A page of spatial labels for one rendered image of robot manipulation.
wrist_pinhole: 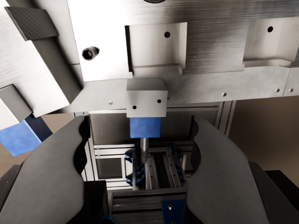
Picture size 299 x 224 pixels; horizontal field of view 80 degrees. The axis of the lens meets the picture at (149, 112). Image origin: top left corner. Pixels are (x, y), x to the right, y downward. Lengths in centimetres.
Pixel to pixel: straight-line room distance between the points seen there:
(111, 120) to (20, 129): 74
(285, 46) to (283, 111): 135
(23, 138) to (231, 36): 24
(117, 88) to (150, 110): 7
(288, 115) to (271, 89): 127
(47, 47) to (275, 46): 25
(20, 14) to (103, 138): 86
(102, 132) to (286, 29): 90
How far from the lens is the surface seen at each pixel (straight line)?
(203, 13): 18
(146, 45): 19
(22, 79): 24
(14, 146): 27
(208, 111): 102
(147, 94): 22
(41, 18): 26
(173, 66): 19
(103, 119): 97
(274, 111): 153
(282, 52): 24
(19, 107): 24
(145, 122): 25
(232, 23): 19
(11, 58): 24
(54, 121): 129
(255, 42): 23
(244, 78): 31
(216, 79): 29
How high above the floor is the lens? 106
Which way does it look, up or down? 64 degrees down
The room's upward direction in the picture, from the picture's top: 168 degrees clockwise
